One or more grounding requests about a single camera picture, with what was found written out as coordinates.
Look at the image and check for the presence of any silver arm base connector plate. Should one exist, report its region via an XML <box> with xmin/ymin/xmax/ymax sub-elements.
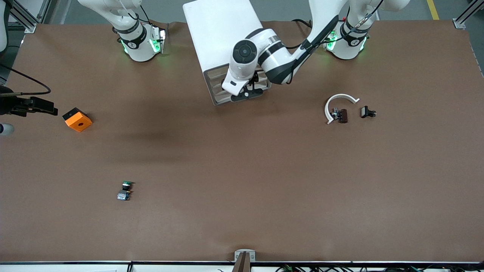
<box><xmin>150</xmin><ymin>23</ymin><xmax>168</xmax><ymax>54</ymax></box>
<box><xmin>326</xmin><ymin>30</ymin><xmax>338</xmax><ymax>52</ymax></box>

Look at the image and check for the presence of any white drawer cabinet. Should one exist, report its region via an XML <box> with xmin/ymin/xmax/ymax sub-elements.
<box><xmin>183</xmin><ymin>0</ymin><xmax>275</xmax><ymax>106</ymax></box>

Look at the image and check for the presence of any green push button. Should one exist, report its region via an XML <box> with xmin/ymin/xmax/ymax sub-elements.
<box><xmin>116</xmin><ymin>181</ymin><xmax>133</xmax><ymax>201</ymax></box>

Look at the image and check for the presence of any orange block with hole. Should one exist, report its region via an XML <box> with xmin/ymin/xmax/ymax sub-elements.
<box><xmin>62</xmin><ymin>107</ymin><xmax>93</xmax><ymax>133</ymax></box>

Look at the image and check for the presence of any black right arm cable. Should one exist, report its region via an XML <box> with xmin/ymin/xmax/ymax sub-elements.
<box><xmin>0</xmin><ymin>64</ymin><xmax>51</xmax><ymax>95</ymax></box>

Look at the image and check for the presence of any aluminium frame post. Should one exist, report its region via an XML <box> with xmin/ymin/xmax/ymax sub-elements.
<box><xmin>7</xmin><ymin>0</ymin><xmax>52</xmax><ymax>34</ymax></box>
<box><xmin>453</xmin><ymin>0</ymin><xmax>484</xmax><ymax>29</ymax></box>

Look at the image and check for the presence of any white half-ring pipe clamp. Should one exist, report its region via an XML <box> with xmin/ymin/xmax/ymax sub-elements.
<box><xmin>324</xmin><ymin>93</ymin><xmax>360</xmax><ymax>125</ymax></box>

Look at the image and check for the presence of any white table edge rail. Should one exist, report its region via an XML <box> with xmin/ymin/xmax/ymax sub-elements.
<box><xmin>0</xmin><ymin>261</ymin><xmax>484</xmax><ymax>272</ymax></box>

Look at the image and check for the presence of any silver camera mount bracket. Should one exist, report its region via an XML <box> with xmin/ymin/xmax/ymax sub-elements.
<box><xmin>234</xmin><ymin>249</ymin><xmax>256</xmax><ymax>262</ymax></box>

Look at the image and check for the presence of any dark camera support bar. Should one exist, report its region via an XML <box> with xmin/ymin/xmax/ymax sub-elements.
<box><xmin>233</xmin><ymin>252</ymin><xmax>251</xmax><ymax>272</ymax></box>

